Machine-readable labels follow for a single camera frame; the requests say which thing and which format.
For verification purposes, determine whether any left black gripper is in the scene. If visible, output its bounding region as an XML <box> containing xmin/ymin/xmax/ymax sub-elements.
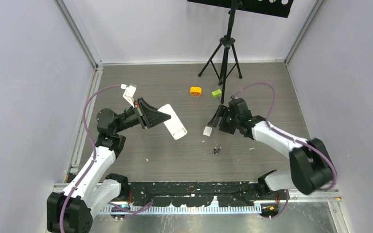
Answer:
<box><xmin>114</xmin><ymin>98</ymin><xmax>170</xmax><ymax>133</ymax></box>

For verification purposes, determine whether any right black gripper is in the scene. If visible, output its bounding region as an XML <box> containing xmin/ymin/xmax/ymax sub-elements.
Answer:
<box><xmin>208</xmin><ymin>104</ymin><xmax>240</xmax><ymax>135</ymax></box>

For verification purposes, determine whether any white battery cover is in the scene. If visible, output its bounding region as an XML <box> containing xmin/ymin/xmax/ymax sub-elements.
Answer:
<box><xmin>203</xmin><ymin>126</ymin><xmax>213</xmax><ymax>137</ymax></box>

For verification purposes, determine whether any white remote control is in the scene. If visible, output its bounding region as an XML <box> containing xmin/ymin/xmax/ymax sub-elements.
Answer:
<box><xmin>158</xmin><ymin>104</ymin><xmax>187</xmax><ymax>140</ymax></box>

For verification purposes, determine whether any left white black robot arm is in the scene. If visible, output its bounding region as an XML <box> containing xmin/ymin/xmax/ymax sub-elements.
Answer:
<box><xmin>47</xmin><ymin>98</ymin><xmax>171</xmax><ymax>233</ymax></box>

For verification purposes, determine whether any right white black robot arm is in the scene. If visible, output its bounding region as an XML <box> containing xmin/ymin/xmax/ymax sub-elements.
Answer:
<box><xmin>203</xmin><ymin>98</ymin><xmax>337</xmax><ymax>199</ymax></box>

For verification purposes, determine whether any green block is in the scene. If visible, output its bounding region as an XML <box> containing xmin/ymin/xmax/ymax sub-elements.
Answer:
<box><xmin>211</xmin><ymin>89</ymin><xmax>222</xmax><ymax>98</ymax></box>

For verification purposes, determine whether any orange yellow plastic object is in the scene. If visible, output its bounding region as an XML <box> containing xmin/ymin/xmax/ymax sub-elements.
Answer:
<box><xmin>189</xmin><ymin>86</ymin><xmax>203</xmax><ymax>96</ymax></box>

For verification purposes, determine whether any black tripod stand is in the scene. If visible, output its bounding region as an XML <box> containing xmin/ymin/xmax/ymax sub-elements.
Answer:
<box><xmin>198</xmin><ymin>0</ymin><xmax>243</xmax><ymax>104</ymax></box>

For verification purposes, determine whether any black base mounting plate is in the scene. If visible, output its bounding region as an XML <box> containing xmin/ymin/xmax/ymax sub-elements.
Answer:
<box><xmin>113</xmin><ymin>181</ymin><xmax>287</xmax><ymax>207</ymax></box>

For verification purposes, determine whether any black perforated panel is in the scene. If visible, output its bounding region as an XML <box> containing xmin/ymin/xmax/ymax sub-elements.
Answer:
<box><xmin>188</xmin><ymin>0</ymin><xmax>294</xmax><ymax>18</ymax></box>

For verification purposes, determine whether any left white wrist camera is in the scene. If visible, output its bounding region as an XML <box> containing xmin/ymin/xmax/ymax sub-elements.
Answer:
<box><xmin>120</xmin><ymin>84</ymin><xmax>137</xmax><ymax>107</ymax></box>

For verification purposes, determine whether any aluminium frame rail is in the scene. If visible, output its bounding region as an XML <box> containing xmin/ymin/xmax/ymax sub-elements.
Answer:
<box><xmin>49</xmin><ymin>180</ymin><xmax>341</xmax><ymax>216</ymax></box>

